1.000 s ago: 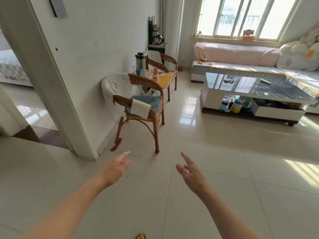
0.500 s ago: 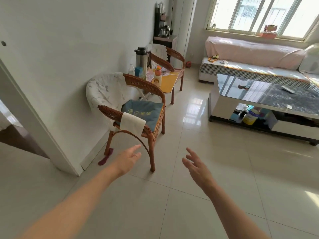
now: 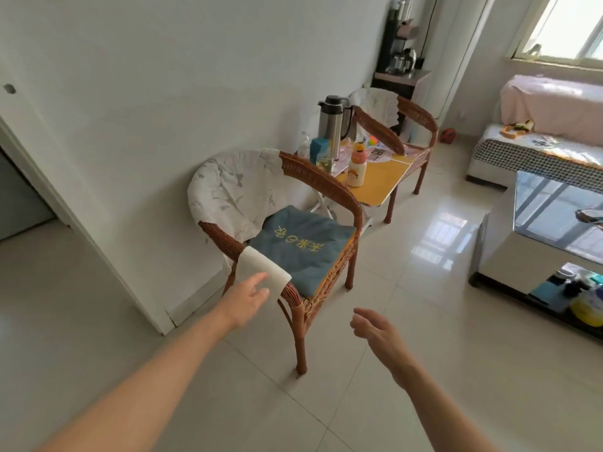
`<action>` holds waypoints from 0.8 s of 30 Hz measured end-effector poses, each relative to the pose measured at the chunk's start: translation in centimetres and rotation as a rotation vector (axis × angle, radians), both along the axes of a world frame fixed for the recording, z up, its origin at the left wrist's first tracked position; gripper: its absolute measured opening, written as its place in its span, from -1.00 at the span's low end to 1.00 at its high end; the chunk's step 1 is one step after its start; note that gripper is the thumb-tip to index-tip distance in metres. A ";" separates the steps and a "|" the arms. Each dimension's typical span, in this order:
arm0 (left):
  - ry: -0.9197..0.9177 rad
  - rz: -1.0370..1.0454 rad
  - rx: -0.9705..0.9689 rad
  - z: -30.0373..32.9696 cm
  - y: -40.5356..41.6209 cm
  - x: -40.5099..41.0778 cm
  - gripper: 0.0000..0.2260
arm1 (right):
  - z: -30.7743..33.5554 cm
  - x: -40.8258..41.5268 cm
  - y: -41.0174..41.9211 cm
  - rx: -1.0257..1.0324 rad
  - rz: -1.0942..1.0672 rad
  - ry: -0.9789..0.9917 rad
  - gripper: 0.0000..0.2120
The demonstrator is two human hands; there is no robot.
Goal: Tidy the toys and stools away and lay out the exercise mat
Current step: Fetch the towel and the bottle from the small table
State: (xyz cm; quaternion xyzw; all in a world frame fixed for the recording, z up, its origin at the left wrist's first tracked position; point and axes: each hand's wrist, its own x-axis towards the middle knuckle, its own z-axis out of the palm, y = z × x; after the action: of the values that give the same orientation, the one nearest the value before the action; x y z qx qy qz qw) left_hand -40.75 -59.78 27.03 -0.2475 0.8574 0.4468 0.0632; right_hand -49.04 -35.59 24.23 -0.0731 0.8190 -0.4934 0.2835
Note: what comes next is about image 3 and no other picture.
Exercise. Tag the person's right hand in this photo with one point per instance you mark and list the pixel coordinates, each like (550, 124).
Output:
(384, 345)

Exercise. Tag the person's left hand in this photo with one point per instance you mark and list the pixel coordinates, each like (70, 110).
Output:
(245, 298)

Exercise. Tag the white towel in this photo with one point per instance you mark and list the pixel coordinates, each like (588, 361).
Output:
(256, 263)

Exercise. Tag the white plastic bottle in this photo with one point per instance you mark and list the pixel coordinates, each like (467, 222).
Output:
(356, 171)

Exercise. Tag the person's left forearm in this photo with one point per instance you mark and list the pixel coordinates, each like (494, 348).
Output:
(132, 395)

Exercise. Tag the person's right forearm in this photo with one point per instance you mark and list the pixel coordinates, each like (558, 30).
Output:
(447, 418)

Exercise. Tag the blue seat cushion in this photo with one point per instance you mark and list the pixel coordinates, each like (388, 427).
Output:
(301, 249)

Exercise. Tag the white cloth chair cover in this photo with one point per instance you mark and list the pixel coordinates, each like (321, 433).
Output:
(226, 192)
(377, 103)

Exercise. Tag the brown rattan chair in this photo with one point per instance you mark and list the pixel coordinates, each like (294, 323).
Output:
(330, 188)
(414, 115)

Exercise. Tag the glass top coffee table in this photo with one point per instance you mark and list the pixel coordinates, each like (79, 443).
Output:
(499, 258)

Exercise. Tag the glass of green tea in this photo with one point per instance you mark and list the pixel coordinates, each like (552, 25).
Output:
(325, 165)

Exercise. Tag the yellow folding table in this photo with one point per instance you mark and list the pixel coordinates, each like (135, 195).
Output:
(381, 183)

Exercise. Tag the clear water bottle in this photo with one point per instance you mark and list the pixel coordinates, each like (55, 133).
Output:
(304, 145)

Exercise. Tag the teal box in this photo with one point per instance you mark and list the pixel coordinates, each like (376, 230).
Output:
(320, 149)

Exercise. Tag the round paper hand fan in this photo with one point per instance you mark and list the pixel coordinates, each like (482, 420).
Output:
(384, 156)

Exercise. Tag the steel thermos flask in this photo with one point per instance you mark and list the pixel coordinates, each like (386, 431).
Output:
(330, 127)

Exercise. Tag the yellow label can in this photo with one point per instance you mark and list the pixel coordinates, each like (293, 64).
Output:
(589, 308)

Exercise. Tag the small red round object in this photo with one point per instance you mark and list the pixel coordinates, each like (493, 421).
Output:
(448, 135)

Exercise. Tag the brown wooden cabinet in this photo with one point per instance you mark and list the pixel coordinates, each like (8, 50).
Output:
(400, 82)

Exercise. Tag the pink sofa cover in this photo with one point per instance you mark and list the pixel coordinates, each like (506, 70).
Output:
(551, 103)

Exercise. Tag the black coffee machine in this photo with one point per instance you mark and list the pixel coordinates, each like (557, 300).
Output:
(400, 42)

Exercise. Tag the white standing air conditioner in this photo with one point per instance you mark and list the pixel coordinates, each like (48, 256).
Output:
(452, 51)

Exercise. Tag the white frame window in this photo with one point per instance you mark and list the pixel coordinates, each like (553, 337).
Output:
(565, 28)

